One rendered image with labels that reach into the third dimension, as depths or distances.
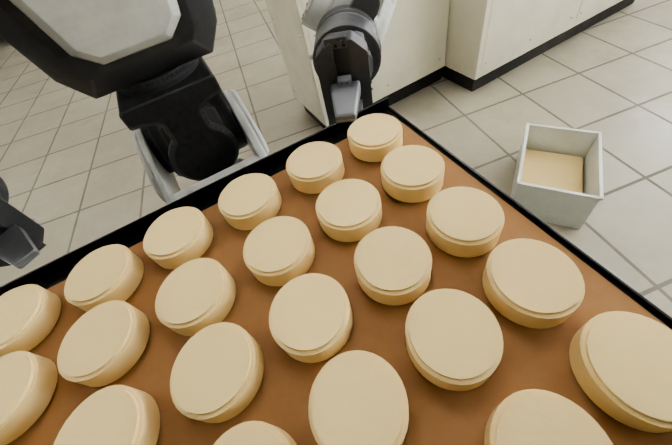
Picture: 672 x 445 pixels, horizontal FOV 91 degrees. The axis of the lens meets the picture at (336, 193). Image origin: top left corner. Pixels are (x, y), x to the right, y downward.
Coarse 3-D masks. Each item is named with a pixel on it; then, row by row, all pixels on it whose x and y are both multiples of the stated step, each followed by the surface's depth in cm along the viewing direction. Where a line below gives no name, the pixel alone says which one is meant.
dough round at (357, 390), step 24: (336, 360) 18; (360, 360) 17; (384, 360) 17; (336, 384) 17; (360, 384) 17; (384, 384) 16; (312, 408) 16; (336, 408) 16; (360, 408) 16; (384, 408) 16; (408, 408) 16; (312, 432) 16; (336, 432) 16; (360, 432) 15; (384, 432) 15
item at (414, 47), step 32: (288, 0) 113; (416, 0) 131; (448, 0) 140; (288, 32) 128; (416, 32) 141; (288, 64) 149; (384, 64) 142; (416, 64) 152; (320, 96) 136; (384, 96) 154
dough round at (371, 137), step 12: (360, 120) 31; (372, 120) 30; (384, 120) 30; (396, 120) 30; (348, 132) 30; (360, 132) 30; (372, 132) 29; (384, 132) 29; (396, 132) 29; (360, 144) 29; (372, 144) 28; (384, 144) 28; (396, 144) 29; (360, 156) 30; (372, 156) 29; (384, 156) 29
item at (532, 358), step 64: (384, 192) 27; (320, 256) 24; (448, 256) 23; (576, 256) 21; (64, 320) 24; (256, 320) 22; (384, 320) 20; (576, 320) 19; (64, 384) 21; (128, 384) 21; (512, 384) 17; (576, 384) 17
